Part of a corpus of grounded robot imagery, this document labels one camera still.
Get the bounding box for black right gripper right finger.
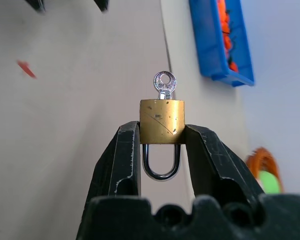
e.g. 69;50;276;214
184;124;266;210

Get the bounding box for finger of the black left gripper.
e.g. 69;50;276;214
94;0;109;13
24;0;47;14

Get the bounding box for small silver key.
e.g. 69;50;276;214
153;70;178;101

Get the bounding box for bright green round object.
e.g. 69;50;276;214
255;170;282;195

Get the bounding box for blue plastic bin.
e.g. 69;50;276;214
188;0;256;87

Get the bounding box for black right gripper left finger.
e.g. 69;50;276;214
88;120;142;204

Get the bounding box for orange and black small parts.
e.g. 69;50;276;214
216;0;241;74

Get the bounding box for orange ring-shaped object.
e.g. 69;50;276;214
245;147;284;195

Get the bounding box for red tape mark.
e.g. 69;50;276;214
16;59;38;80

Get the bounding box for brass padlock with steel shackle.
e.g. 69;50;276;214
139;98;186;182

